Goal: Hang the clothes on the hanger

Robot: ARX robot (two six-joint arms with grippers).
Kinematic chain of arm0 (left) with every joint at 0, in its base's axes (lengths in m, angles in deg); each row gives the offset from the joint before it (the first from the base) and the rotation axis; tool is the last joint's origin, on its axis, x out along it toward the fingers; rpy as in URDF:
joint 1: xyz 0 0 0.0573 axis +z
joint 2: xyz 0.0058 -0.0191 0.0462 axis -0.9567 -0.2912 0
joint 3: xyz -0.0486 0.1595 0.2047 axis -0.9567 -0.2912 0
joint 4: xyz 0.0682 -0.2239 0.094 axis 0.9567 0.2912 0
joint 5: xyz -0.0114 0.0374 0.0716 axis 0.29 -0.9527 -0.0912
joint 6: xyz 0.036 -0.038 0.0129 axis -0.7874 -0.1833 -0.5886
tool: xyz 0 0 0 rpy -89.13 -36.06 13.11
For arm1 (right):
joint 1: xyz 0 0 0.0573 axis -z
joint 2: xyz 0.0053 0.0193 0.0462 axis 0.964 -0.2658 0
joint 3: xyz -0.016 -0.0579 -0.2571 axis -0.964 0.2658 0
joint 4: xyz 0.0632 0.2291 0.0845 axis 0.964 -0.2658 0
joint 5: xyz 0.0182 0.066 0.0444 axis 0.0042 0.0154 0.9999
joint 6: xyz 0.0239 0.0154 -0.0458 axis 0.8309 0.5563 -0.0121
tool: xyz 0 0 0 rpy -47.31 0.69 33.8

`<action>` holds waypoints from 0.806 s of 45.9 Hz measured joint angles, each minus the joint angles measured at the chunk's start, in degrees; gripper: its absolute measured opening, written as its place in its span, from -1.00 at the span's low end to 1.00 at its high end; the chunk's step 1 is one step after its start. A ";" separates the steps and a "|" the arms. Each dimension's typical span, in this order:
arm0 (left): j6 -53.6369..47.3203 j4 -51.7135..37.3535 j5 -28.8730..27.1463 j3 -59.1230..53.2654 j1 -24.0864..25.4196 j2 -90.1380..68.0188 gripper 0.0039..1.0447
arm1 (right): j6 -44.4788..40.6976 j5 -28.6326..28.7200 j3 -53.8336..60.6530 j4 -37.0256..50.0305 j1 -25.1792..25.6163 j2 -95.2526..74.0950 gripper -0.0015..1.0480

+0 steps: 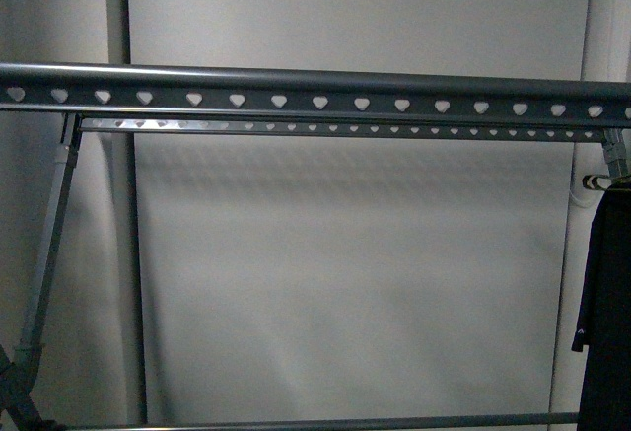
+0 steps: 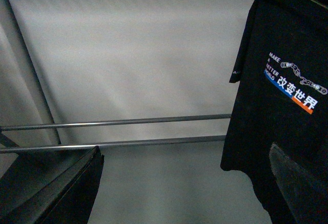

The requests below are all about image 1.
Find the clothes hanger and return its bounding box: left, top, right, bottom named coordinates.
left=582, top=175, right=630, bottom=191

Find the black t-shirt with logo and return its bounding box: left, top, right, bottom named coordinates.
left=572, top=182, right=630, bottom=430

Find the grey right rack leg joint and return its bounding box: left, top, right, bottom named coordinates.
left=602, top=128, right=630, bottom=180

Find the grey bottom rack bar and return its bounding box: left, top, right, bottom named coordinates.
left=67, top=412, right=579, bottom=431

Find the grey left rack leg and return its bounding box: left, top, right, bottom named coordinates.
left=1, top=113, right=81, bottom=430

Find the grey rear perforated rack rail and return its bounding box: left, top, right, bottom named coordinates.
left=80, top=118, right=604, bottom=143

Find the grey perforated rack rail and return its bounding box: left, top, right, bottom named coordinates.
left=80, top=118, right=604, bottom=143
left=1, top=63, right=630, bottom=130

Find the grey vertical wall pole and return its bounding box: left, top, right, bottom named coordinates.
left=106, top=0, right=148, bottom=425

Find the grey front perforated rack rail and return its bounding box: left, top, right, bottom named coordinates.
left=1, top=63, right=630, bottom=130

